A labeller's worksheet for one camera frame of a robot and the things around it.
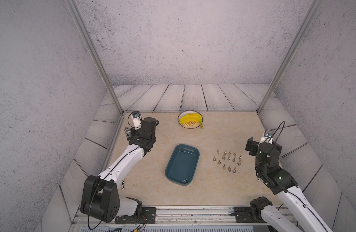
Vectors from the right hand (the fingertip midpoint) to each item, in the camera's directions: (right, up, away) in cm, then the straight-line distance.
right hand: (263, 139), depth 72 cm
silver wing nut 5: (-3, -14, +22) cm, 26 cm away
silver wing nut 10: (-14, -19, +19) cm, 30 cm away
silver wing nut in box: (-38, -26, +13) cm, 48 cm away
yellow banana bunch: (-32, +12, +40) cm, 52 cm away
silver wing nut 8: (-19, -15, +22) cm, 33 cm away
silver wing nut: (-16, -11, +25) cm, 32 cm away
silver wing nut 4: (-5, -13, +24) cm, 28 cm away
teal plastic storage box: (-40, -18, +18) cm, 47 cm away
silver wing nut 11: (-11, -20, +17) cm, 29 cm away
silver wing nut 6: (-10, -15, +22) cm, 28 cm away
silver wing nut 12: (-8, -21, +17) cm, 28 cm away
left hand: (-65, +7, +11) cm, 66 cm away
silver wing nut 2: (-11, -12, +25) cm, 29 cm away
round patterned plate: (-34, +7, +40) cm, 53 cm away
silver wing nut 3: (-8, -12, +25) cm, 29 cm away
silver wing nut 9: (-16, -17, +20) cm, 31 cm away
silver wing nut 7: (-4, -17, +19) cm, 26 cm away
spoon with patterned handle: (-73, -26, +11) cm, 79 cm away
